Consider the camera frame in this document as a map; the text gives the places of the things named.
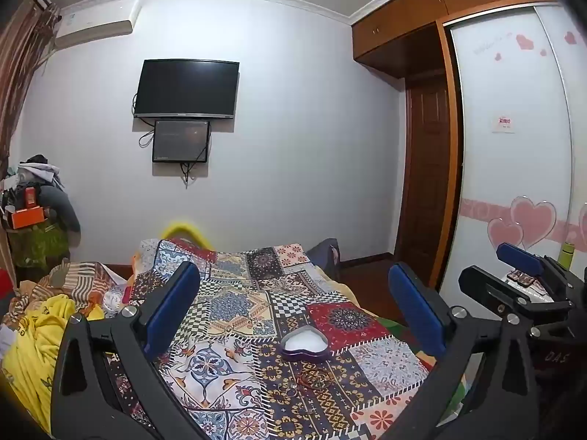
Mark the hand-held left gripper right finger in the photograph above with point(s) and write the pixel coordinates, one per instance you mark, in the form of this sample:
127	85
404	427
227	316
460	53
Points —
419	311

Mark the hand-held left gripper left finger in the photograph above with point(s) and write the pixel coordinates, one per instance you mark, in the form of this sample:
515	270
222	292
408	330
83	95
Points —
172	311

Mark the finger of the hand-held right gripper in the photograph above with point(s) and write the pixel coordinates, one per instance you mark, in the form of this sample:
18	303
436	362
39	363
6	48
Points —
518	256
486	284

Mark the purple heart-shaped tin box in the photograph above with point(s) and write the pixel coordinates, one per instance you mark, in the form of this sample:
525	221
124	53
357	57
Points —
302	343

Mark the small patterned box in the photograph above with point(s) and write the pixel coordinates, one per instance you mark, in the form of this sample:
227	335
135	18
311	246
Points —
527	282

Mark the green bottle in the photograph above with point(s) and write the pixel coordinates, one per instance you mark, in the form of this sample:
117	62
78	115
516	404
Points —
566	256

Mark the patchwork printed blanket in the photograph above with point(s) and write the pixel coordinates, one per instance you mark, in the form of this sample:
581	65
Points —
238	284

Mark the yellow hoop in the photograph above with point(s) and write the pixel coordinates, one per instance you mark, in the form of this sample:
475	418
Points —
181	227

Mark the orange striped cloth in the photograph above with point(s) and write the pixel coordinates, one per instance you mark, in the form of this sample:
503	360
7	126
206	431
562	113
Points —
78	284

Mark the dark blue cushion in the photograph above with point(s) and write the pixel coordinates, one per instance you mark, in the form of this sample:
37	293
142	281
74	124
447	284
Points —
328	256

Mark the dark wooden door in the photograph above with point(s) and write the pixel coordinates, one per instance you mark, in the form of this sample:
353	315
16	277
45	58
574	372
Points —
424	169

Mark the red white door sticker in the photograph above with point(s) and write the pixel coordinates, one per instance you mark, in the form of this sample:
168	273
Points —
503	124

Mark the yellow blanket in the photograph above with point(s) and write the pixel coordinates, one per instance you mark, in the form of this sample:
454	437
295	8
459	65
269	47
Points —
36	343

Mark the pile of clothes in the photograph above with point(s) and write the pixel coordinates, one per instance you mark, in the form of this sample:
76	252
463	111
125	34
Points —
41	243

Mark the orange box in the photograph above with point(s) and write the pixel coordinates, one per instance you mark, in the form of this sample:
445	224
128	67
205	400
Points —
28	219

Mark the red box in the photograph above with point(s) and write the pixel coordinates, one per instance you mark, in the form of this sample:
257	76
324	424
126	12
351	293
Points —
30	197

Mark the wooden wardrobe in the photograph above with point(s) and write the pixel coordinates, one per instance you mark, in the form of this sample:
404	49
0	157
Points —
412	9

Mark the brown striped curtain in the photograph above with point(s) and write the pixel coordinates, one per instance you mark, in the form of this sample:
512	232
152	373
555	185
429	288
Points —
23	64

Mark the white air conditioner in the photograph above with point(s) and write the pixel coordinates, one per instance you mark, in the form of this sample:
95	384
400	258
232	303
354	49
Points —
96	20

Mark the small black wall monitor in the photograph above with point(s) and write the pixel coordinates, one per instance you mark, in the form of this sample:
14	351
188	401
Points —
181	141

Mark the black wall television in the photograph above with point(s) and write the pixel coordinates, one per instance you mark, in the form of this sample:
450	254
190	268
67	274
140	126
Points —
185	87

